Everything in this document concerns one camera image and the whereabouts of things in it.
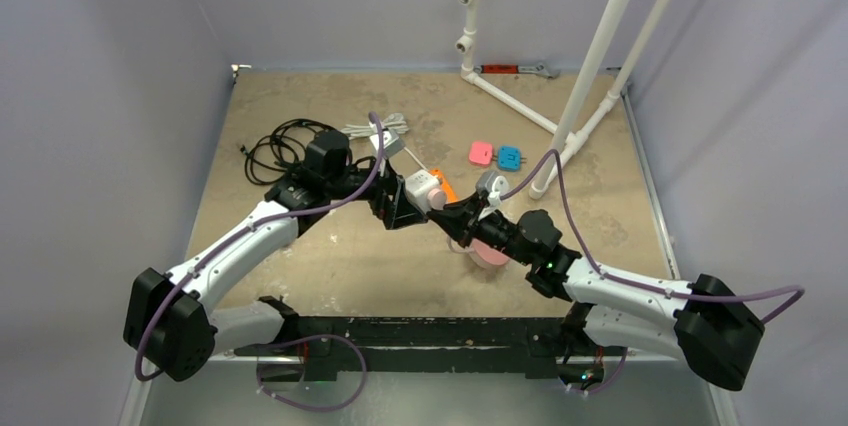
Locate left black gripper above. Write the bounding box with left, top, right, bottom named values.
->
left=326, top=150, right=427, bottom=228

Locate orange power strip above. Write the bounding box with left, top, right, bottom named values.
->
left=429, top=168, right=459, bottom=204

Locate white cube socket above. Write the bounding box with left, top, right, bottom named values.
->
left=404, top=169, right=440, bottom=213

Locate pink plug adapter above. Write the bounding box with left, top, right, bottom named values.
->
left=468, top=141, right=495, bottom=166

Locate white power cable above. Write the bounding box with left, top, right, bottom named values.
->
left=339, top=112, right=429, bottom=173

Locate blue plug adapter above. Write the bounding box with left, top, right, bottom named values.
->
left=496, top=145, right=526, bottom=172

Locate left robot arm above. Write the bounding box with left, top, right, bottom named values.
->
left=123, top=130, right=442, bottom=381

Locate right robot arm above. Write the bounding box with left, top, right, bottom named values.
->
left=426, top=197, right=765, bottom=391

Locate pink round socket base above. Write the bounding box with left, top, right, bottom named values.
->
left=469, top=240, right=510, bottom=270

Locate black base beam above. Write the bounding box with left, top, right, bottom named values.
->
left=235, top=297, right=623, bottom=389

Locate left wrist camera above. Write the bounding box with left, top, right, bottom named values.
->
left=368, top=129, right=406, bottom=160

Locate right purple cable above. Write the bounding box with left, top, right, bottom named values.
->
left=500, top=148, right=806, bottom=398

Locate purple cable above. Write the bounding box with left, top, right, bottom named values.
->
left=500, top=148, right=806, bottom=398
left=134, top=111, right=387, bottom=412

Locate black coiled cable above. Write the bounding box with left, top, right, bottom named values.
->
left=241, top=118, right=342, bottom=186

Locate white pipe frame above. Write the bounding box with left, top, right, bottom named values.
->
left=454, top=0, right=700, bottom=201

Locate red handled wrench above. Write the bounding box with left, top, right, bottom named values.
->
left=473, top=63, right=559, bottom=79

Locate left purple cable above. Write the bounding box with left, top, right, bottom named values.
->
left=134, top=111, right=387, bottom=412

